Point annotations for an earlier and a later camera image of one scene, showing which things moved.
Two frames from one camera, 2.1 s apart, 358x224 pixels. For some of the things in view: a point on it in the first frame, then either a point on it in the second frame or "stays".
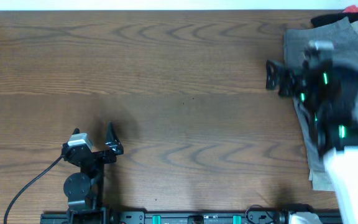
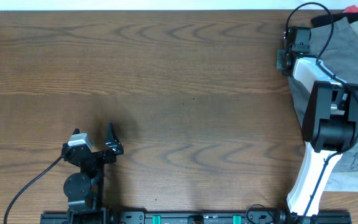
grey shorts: x=351 y=43 stays
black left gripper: x=96 y=156 stays
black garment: x=317 y=21 stays
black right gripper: x=293 y=83 → x=281 y=59
